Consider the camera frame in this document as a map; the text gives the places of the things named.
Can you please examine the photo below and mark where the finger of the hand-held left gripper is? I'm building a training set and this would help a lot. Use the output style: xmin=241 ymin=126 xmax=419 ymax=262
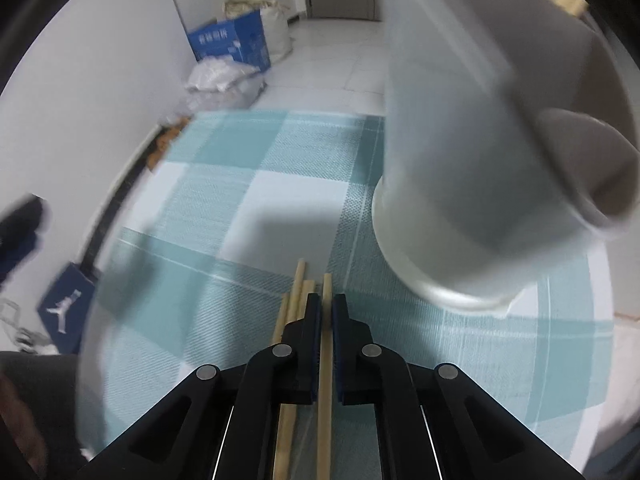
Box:
xmin=0 ymin=195 xmax=53 ymax=286

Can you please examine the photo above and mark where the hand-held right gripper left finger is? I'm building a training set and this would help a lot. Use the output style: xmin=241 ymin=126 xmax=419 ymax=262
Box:
xmin=75 ymin=292 xmax=323 ymax=480

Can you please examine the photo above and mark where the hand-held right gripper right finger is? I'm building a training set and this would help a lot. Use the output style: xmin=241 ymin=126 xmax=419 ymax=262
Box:
xmin=332 ymin=292 xmax=587 ymax=480

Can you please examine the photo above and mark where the metal utensil holder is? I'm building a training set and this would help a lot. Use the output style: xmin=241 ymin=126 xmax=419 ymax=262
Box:
xmin=371 ymin=0 xmax=640 ymax=317

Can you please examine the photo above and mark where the blue shoe box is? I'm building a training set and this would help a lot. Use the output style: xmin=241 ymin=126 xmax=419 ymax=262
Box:
xmin=37 ymin=263 xmax=97 ymax=357

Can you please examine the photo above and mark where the brown slipper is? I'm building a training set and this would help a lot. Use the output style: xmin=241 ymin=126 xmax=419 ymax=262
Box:
xmin=159 ymin=125 xmax=192 ymax=150
xmin=146 ymin=144 xmax=175 ymax=172

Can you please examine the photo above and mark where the person's dark clothing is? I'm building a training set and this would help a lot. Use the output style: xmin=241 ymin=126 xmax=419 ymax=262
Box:
xmin=0 ymin=350 xmax=103 ymax=480

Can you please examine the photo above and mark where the teal checked tablecloth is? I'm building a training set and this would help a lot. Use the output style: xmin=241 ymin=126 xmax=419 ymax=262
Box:
xmin=82 ymin=109 xmax=617 ymax=480

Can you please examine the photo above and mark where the large silver plastic package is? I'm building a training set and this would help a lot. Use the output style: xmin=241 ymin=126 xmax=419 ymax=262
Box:
xmin=160 ymin=85 xmax=265 ymax=127

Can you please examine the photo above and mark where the small silver plastic package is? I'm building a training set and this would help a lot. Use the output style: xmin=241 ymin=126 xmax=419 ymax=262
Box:
xmin=186 ymin=57 xmax=266 ymax=94

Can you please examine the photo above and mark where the blue cardboard box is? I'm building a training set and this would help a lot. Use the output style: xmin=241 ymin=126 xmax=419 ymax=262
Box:
xmin=186 ymin=8 xmax=272 ymax=72

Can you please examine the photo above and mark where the white woven sack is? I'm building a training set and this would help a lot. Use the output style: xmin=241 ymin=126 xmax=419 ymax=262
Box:
xmin=222 ymin=0 xmax=294 ymax=64

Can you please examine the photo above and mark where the white cable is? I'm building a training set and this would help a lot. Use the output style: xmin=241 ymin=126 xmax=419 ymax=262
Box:
xmin=0 ymin=297 xmax=48 ymax=353

